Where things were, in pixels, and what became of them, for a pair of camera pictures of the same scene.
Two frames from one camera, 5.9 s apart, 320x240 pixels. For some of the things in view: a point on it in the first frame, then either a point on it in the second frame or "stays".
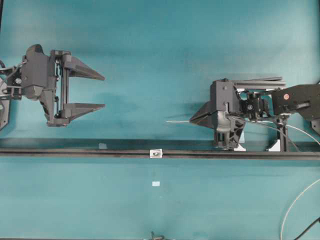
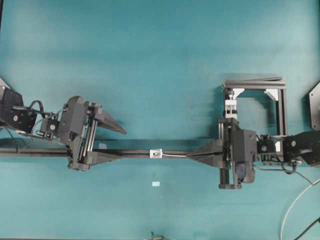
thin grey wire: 278,123 -> 311,184
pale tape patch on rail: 102,146 stays
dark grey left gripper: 42,78 -> 80,118
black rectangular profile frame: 269,83 stays
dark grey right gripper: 225,116 -> 239,154
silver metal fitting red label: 156,153 stays
